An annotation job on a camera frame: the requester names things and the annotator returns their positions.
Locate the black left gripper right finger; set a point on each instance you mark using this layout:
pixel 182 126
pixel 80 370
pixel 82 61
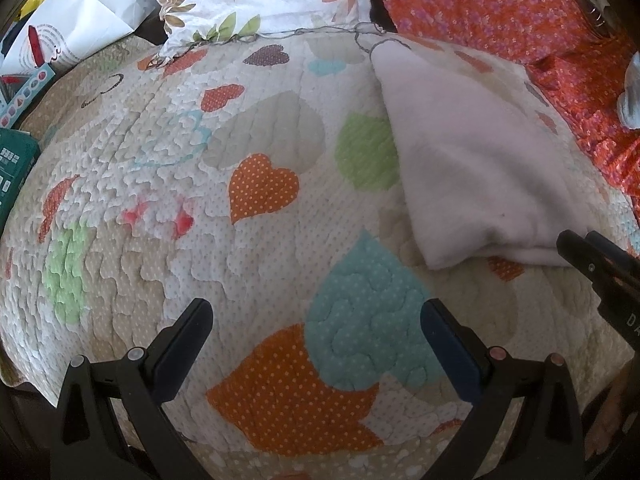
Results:
pixel 546 441

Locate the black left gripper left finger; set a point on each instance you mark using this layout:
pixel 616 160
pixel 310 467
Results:
pixel 109 419

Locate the pale pink grey-cuffed garment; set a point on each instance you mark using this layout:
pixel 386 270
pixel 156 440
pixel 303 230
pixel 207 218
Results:
pixel 483 168

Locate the orange floral fabric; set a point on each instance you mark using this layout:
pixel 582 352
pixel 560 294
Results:
pixel 581 74

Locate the teal green package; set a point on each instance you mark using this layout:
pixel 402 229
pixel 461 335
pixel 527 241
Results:
pixel 19 152

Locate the heart-patterned quilted bedspread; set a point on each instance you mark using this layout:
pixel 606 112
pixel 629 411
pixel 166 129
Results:
pixel 262 177

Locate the light blue patterned box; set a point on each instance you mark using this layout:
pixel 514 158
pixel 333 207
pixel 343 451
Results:
pixel 33 86

